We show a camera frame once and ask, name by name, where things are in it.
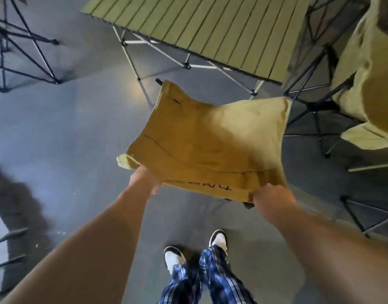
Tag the blue plaid trousers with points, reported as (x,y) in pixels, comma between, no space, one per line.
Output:
(219,275)

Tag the person's right hand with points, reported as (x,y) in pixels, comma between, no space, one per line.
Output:
(274,201)

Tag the person's right shoe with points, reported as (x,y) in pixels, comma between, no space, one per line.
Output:
(219,240)

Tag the person's right forearm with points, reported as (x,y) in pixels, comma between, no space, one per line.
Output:
(339,259)

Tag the yellow fabric folding chair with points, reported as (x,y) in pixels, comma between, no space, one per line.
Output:
(371,91)
(55,42)
(213,139)

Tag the person's left forearm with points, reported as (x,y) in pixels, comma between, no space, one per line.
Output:
(80,259)

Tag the person's shoe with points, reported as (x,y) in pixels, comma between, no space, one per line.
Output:
(173,258)
(219,240)

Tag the person's left shoe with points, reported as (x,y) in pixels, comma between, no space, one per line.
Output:
(173,258)

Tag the person's left hand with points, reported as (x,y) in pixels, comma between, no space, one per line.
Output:
(145,183)

